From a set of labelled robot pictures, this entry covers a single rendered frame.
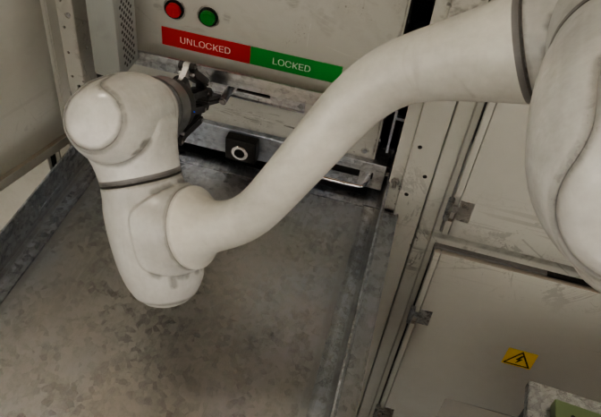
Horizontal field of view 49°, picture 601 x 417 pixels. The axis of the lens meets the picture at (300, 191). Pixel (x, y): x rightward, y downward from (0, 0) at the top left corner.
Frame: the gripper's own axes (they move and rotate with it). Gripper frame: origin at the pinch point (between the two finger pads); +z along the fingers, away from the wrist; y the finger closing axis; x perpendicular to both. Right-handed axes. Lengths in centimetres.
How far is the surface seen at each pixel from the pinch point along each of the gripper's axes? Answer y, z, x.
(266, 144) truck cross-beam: 7.4, 11.2, 9.5
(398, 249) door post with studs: 22.2, 16.0, 38.2
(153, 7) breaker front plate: -12.7, 1.0, -12.1
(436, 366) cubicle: 50, 30, 53
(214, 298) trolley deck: 28.8, -13.4, 10.8
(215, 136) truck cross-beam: 8.2, 11.6, -0.3
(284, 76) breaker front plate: -6.1, 4.8, 11.5
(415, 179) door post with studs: 6.4, 6.9, 37.5
